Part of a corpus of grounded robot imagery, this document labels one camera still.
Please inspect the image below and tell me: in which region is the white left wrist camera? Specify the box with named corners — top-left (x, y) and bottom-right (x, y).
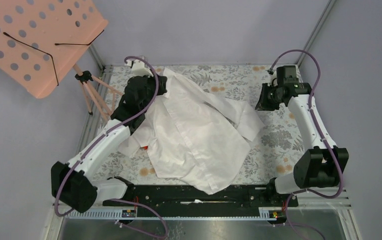
top-left (131, 62), bottom-right (154, 77)

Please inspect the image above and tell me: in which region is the pink music stand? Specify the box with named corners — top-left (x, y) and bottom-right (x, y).
top-left (0, 0), bottom-right (114, 120)

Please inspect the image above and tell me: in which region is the white shirt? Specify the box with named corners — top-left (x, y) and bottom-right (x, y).
top-left (118, 68), bottom-right (264, 195)

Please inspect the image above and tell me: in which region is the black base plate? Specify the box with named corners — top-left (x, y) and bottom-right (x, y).
top-left (103, 184), bottom-right (299, 218)

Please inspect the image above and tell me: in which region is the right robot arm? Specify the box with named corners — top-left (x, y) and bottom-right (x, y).
top-left (255, 65), bottom-right (349, 206)

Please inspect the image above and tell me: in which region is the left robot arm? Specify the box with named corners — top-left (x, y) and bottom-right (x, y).
top-left (50, 75), bottom-right (168, 217)

